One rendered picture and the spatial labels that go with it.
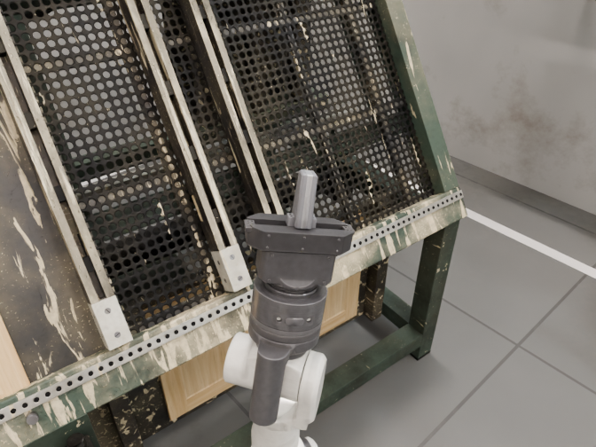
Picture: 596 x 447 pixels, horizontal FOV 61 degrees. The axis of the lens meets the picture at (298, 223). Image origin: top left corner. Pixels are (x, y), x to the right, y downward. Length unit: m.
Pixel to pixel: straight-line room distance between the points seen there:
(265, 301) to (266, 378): 0.09
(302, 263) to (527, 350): 2.25
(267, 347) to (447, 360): 2.02
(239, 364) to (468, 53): 3.51
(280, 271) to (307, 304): 0.05
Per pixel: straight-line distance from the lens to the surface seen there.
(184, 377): 1.91
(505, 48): 3.84
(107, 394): 1.43
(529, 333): 2.83
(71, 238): 1.36
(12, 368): 1.43
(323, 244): 0.56
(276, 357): 0.59
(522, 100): 3.85
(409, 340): 2.38
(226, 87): 1.53
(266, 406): 0.62
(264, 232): 0.54
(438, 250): 2.10
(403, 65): 1.97
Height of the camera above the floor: 1.92
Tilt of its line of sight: 36 degrees down
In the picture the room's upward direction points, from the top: straight up
